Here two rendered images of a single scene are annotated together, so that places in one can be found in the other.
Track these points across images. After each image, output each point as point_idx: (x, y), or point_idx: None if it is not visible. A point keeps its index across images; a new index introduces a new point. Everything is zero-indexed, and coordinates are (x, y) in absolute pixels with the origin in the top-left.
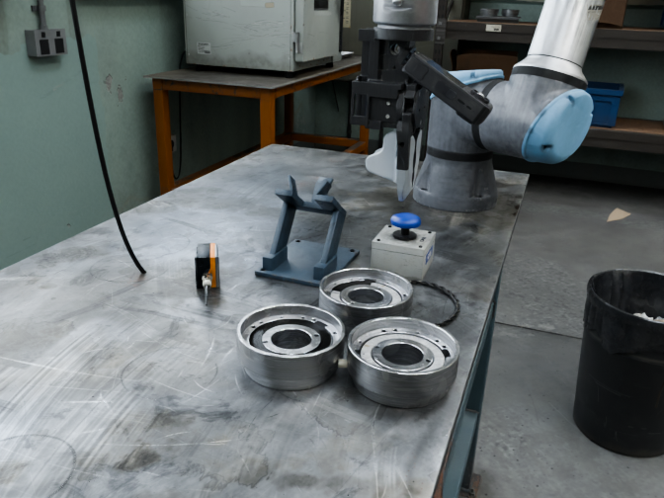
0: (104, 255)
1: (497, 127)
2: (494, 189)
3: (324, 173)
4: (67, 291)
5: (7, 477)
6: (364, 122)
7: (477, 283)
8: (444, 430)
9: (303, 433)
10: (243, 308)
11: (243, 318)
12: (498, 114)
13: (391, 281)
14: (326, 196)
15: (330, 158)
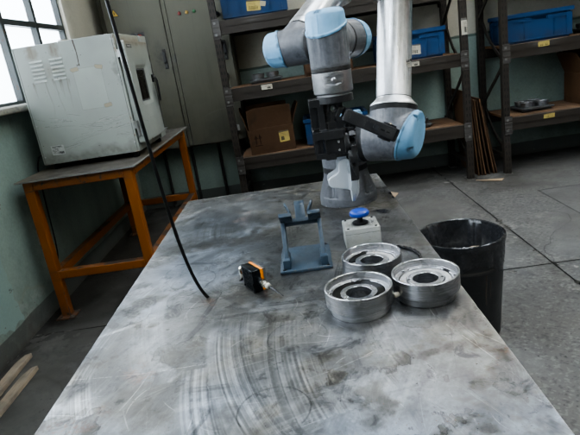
0: (166, 297)
1: (375, 144)
2: (374, 185)
3: (249, 208)
4: (172, 323)
5: (274, 412)
6: (325, 156)
7: (412, 237)
8: (473, 306)
9: (406, 334)
10: (297, 293)
11: (324, 289)
12: (373, 135)
13: (377, 248)
14: (314, 209)
15: (241, 198)
